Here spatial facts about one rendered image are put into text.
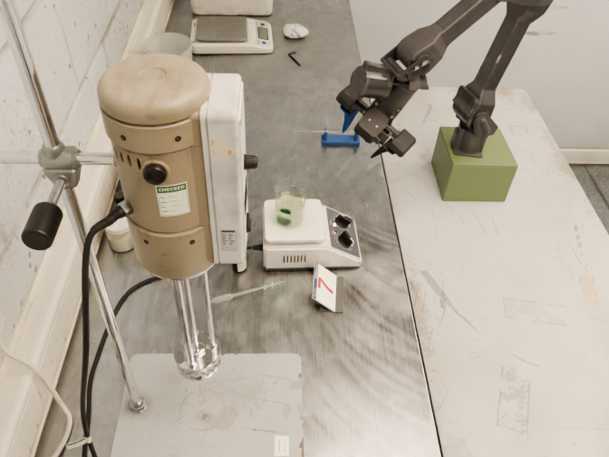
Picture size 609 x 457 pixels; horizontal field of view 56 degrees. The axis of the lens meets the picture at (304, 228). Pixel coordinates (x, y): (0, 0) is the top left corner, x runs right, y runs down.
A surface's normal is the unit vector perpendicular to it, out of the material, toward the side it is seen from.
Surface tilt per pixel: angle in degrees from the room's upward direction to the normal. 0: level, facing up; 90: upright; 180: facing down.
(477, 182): 90
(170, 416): 0
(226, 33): 0
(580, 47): 90
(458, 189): 90
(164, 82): 3
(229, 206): 90
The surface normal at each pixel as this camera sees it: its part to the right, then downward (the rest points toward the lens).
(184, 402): 0.04, -0.71
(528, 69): 0.03, 0.70
